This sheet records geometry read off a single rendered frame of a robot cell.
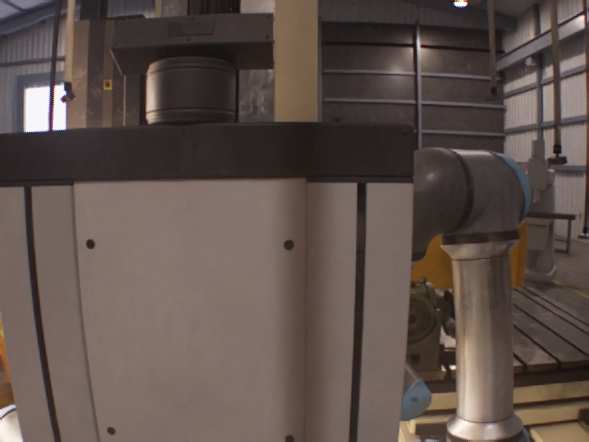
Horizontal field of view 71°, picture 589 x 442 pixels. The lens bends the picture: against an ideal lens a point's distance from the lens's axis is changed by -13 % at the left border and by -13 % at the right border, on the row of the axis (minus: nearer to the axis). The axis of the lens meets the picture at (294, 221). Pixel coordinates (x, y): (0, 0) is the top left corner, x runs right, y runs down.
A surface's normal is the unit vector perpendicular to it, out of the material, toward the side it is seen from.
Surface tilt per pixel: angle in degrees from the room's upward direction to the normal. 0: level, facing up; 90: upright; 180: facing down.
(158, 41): 61
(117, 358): 90
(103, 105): 90
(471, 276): 86
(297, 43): 90
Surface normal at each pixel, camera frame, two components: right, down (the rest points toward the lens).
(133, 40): 0.01, -0.38
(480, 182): 0.41, -0.15
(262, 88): -0.03, 0.11
